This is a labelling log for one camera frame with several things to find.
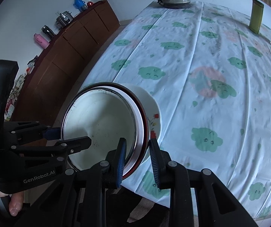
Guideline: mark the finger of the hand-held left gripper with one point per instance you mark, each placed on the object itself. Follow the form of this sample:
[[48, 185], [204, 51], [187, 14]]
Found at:
[[54, 133], [78, 143]]

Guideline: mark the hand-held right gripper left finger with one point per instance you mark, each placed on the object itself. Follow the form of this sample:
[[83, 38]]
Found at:
[[121, 160]]

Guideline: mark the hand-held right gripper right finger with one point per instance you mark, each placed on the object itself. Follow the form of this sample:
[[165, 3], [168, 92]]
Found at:
[[154, 163]]

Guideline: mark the stainless steel bowl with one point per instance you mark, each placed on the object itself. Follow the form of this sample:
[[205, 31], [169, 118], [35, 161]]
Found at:
[[140, 134]]

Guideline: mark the white plate with red flowers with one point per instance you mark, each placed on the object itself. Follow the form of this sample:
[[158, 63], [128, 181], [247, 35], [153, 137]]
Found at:
[[149, 106]]

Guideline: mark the person's left hand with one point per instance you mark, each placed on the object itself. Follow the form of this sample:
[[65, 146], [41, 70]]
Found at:
[[16, 203]]

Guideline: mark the small colourful clutter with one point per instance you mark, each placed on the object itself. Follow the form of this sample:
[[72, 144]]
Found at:
[[19, 85]]

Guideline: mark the brown wooden sideboard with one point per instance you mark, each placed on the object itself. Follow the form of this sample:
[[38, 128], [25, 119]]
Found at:
[[67, 52]]

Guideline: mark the pink thermos flask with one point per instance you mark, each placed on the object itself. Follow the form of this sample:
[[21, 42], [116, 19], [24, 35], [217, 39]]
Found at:
[[41, 41]]

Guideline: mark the black thermos flask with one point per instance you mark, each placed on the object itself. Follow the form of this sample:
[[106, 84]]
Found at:
[[48, 32]]

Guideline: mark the steel cooking pot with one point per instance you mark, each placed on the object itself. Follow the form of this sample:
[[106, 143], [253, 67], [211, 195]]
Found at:
[[64, 19]]

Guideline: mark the white tablecloth with green clouds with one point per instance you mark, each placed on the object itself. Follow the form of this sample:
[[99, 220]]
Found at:
[[196, 52]]

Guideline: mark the blue thermos jug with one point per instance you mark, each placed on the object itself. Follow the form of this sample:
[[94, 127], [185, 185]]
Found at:
[[79, 4]]

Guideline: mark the small red ornament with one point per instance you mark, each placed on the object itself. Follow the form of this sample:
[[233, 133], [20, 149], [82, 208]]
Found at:
[[89, 4]]

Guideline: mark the green bottle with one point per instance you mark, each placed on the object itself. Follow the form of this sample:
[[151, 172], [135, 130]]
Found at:
[[255, 16]]

